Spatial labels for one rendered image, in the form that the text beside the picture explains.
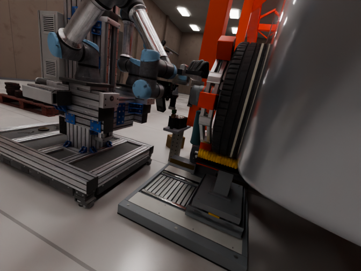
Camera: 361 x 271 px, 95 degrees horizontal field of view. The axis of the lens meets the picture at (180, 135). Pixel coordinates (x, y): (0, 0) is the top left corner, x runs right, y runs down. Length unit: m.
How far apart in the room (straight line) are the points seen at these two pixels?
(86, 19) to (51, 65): 0.73
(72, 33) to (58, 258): 1.10
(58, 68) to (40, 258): 1.21
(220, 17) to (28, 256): 1.98
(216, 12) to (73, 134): 1.59
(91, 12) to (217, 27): 1.04
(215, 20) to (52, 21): 1.23
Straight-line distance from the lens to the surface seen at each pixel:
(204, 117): 0.86
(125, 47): 1.73
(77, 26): 1.07
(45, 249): 1.22
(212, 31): 1.71
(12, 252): 1.26
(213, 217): 1.16
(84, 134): 1.58
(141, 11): 0.98
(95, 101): 1.15
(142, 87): 0.70
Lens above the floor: 0.89
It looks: 17 degrees down
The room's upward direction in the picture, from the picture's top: 10 degrees clockwise
